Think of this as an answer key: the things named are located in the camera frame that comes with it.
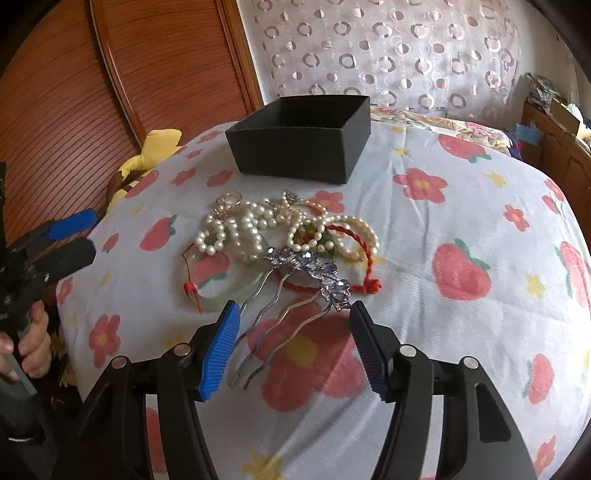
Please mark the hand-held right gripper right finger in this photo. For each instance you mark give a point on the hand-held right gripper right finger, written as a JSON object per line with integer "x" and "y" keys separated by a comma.
{"x": 369, "y": 350}

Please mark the wooden cabinet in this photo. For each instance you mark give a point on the wooden cabinet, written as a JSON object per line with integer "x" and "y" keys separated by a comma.
{"x": 563, "y": 157}

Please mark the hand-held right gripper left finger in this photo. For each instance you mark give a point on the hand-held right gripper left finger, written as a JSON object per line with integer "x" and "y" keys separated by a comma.
{"x": 221, "y": 350}

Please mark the dark blue blanket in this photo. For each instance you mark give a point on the dark blue blanket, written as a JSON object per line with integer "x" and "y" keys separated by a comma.
{"x": 515, "y": 145}

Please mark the blue bag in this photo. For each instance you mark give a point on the blue bag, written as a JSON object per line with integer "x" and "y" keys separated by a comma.
{"x": 534, "y": 134}

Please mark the yellow plush toy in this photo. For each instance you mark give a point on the yellow plush toy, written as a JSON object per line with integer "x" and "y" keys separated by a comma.
{"x": 157, "y": 143}

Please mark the silver pendant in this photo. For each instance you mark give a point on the silver pendant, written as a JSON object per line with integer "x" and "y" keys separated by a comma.
{"x": 288, "y": 196}

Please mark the green jade bangle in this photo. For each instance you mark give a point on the green jade bangle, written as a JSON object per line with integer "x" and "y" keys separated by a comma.
{"x": 244, "y": 284}

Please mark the stack of folded cloths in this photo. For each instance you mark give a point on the stack of folded cloths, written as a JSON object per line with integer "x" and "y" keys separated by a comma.
{"x": 540, "y": 90}

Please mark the cardboard tissue box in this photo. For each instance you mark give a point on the cardboard tissue box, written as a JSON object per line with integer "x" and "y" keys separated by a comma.
{"x": 565, "y": 117}

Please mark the floral quilt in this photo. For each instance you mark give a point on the floral quilt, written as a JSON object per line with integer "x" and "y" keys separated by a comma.
{"x": 461, "y": 129}

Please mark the person's left hand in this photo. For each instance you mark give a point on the person's left hand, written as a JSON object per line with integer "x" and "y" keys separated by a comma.
{"x": 34, "y": 341}

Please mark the wooden slatted wardrobe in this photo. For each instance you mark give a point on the wooden slatted wardrobe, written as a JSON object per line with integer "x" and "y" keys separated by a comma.
{"x": 69, "y": 92}

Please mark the circle-print sheer curtain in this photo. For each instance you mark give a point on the circle-print sheer curtain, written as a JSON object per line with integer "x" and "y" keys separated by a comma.
{"x": 369, "y": 46}

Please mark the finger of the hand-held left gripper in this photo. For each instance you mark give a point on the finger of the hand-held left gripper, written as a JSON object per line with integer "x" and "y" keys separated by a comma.
{"x": 69, "y": 225}
{"x": 69, "y": 258}

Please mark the strawberry print blanket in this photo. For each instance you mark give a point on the strawberry print blanket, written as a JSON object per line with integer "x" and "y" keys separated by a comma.
{"x": 461, "y": 207}

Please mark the silver rhinestone hair comb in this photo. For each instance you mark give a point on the silver rhinestone hair comb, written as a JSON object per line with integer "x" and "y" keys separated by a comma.
{"x": 304, "y": 265}

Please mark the black cardboard box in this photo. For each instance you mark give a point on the black cardboard box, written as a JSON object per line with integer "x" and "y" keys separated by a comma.
{"x": 286, "y": 157}

